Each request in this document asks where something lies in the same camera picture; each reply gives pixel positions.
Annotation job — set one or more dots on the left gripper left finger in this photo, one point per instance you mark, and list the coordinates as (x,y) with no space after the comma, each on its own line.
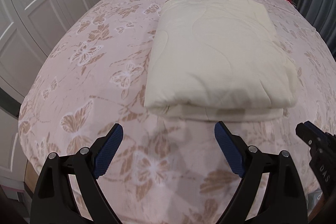
(54,200)

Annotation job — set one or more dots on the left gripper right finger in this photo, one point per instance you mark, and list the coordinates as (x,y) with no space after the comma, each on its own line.
(284,199)

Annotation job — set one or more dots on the cream quilted jacket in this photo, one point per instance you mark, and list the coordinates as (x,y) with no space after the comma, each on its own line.
(219,60)

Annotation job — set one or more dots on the white wardrobe with red decals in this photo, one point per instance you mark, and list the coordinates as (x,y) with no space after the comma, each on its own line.
(30,29)

